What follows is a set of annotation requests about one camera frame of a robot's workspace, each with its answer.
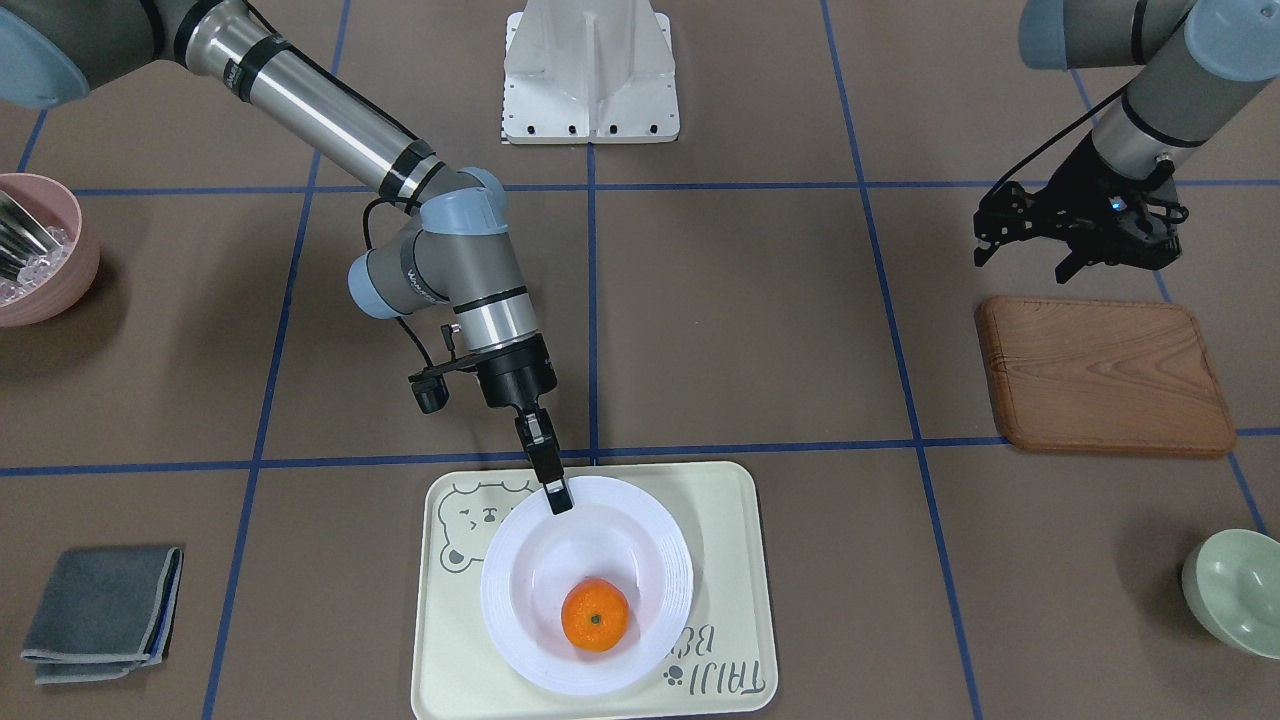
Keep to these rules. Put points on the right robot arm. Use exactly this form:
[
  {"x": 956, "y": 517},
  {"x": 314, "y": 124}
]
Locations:
[{"x": 454, "y": 249}]

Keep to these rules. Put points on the brown wooden tray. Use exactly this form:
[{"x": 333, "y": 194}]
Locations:
[{"x": 1079, "y": 376}]

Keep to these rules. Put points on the folded grey cloth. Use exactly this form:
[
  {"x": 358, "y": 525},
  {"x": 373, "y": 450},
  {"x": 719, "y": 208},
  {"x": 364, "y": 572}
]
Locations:
[{"x": 104, "y": 613}]

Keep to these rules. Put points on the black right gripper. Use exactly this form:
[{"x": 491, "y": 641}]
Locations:
[{"x": 517, "y": 375}]

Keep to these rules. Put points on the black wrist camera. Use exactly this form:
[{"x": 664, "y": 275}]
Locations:
[{"x": 428, "y": 386}]

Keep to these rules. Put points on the cream bear print tray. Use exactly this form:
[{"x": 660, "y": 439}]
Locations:
[{"x": 725, "y": 661}]

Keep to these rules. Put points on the orange mandarin fruit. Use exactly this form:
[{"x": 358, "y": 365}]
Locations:
[{"x": 595, "y": 615}]

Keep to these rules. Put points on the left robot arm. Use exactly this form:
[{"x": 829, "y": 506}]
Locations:
[{"x": 1197, "y": 64}]

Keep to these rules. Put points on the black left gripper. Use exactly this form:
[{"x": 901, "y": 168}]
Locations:
[{"x": 1078, "y": 188}]

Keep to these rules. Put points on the white round plate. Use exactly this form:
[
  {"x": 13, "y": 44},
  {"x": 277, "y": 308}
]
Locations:
[{"x": 614, "y": 531}]

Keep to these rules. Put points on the metal scoop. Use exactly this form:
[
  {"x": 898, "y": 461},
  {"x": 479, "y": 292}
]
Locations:
[{"x": 31, "y": 251}]

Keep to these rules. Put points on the light green bowl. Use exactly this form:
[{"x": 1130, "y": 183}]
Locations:
[{"x": 1230, "y": 582}]

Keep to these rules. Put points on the pink bowl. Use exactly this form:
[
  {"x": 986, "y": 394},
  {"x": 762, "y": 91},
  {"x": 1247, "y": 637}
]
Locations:
[{"x": 53, "y": 205}]

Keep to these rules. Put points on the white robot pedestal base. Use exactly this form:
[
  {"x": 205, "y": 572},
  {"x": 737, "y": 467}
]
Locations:
[{"x": 579, "y": 72}]

